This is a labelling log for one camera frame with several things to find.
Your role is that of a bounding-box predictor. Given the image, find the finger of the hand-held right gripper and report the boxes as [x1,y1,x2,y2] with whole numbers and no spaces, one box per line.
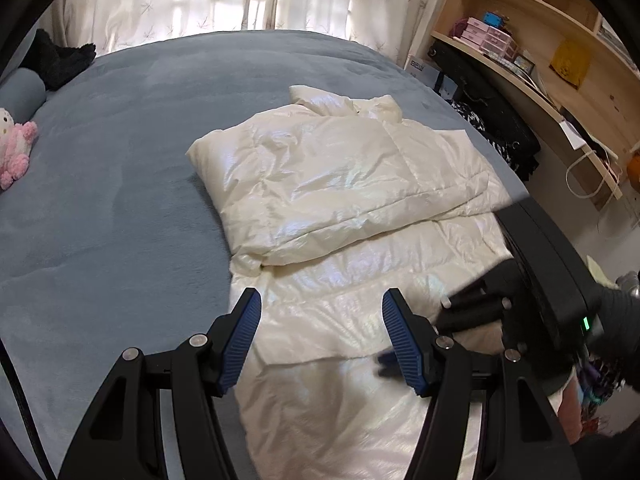
[375,350,402,378]
[439,260,517,335]

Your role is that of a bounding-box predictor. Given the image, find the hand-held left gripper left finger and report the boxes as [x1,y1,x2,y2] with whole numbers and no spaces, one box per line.
[57,287,263,480]

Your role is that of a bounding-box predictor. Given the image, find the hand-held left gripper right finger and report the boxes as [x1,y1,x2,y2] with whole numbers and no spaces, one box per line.
[381,287,583,480]

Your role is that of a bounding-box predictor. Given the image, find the white shiny puffer jacket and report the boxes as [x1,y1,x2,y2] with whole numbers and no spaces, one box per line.
[186,84,531,480]

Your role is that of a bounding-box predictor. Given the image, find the person's right hand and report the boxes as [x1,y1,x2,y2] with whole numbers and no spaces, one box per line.
[582,280,640,391]

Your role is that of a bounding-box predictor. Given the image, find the colourful patterned cloth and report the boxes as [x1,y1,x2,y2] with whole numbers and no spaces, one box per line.
[572,352,626,408]

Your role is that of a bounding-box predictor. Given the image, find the white paper note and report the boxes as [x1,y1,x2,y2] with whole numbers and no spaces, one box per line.
[560,119,588,151]

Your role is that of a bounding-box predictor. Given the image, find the black and white patterned cloth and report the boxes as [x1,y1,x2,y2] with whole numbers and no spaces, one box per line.
[450,100,516,171]

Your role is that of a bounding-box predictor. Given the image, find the black bag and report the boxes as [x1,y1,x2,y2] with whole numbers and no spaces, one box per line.
[430,42,542,181]

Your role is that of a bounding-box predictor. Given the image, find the blue plush bed blanket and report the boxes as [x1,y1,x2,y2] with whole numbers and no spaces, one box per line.
[0,30,531,480]

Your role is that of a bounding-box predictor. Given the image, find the row of picture cards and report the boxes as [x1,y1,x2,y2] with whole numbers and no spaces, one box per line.
[510,52,537,78]

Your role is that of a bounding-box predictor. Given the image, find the yellow paper sheet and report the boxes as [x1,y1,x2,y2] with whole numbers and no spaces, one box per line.
[550,40,591,91]

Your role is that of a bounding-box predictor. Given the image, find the white cardboard box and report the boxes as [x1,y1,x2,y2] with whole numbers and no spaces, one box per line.
[406,55,443,92]

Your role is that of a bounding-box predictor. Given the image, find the stack of pink drawer boxes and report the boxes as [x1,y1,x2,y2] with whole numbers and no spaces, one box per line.
[460,17,518,58]

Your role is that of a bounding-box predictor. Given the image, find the wooden shelf unit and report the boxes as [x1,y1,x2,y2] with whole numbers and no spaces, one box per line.
[430,0,640,211]

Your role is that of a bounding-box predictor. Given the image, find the white and pink plush toy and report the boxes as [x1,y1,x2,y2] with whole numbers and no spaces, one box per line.
[0,107,40,191]

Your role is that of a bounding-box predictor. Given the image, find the blue rolled blanket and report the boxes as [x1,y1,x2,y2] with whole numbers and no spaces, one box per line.
[0,67,48,123]

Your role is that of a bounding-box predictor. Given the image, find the black fluffy cloth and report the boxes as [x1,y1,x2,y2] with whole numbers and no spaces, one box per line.
[20,28,97,92]

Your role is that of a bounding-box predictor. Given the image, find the white cable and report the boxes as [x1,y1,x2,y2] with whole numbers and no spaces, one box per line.
[566,147,626,200]

